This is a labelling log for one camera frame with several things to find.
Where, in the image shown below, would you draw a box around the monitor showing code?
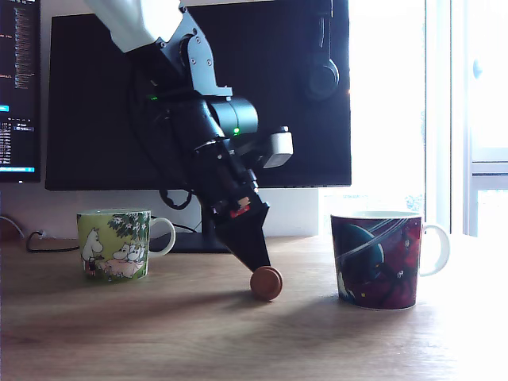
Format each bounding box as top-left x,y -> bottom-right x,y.
0,0 -> 42,184

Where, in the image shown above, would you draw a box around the dark red print mug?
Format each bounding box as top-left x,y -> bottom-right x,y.
329,210 -> 452,312

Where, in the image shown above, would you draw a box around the green cartoon print mug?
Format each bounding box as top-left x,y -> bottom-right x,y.
76,209 -> 177,283

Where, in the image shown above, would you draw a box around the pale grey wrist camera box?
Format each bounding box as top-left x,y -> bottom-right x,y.
244,125 -> 294,170

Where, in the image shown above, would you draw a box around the thin black cable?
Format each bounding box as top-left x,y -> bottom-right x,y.
172,221 -> 203,235

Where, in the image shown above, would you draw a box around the large black monitor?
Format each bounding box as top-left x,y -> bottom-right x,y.
44,0 -> 352,192

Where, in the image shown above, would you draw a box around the brown coffee capsule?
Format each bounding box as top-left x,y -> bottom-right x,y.
249,266 -> 284,302

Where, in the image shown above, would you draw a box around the black headphones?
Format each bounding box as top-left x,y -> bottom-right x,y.
293,0 -> 341,105

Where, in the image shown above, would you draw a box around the black monitor stand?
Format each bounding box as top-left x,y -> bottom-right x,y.
149,206 -> 235,254

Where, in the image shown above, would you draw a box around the black cable with white plug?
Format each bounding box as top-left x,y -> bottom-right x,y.
25,229 -> 83,254

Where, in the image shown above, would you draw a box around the white window frame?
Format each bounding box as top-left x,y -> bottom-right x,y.
424,0 -> 508,238

